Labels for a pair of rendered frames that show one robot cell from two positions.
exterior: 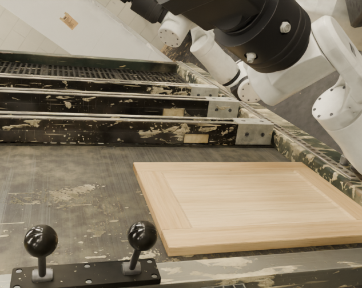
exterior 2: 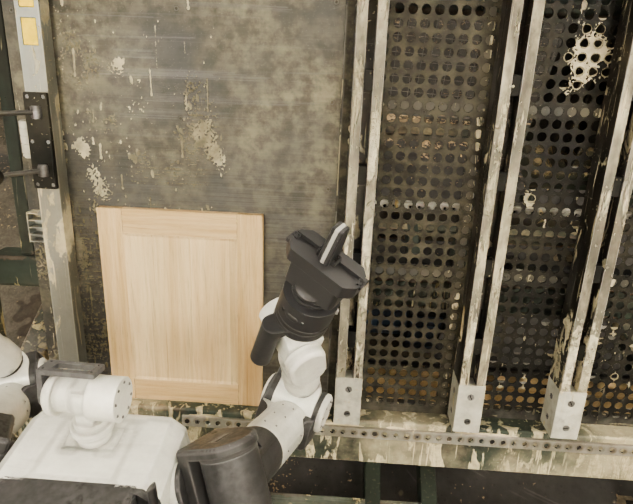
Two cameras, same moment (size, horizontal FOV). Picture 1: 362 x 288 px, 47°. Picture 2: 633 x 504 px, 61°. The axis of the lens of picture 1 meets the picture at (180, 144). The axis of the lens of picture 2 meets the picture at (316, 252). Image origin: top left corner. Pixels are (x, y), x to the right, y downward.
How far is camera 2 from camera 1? 1.34 m
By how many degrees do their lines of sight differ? 68
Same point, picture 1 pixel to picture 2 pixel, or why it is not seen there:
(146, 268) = (45, 181)
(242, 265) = (56, 248)
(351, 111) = not seen: outside the picture
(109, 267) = (45, 156)
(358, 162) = not seen: outside the picture
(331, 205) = (162, 375)
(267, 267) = (53, 264)
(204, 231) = (117, 242)
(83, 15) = not seen: outside the picture
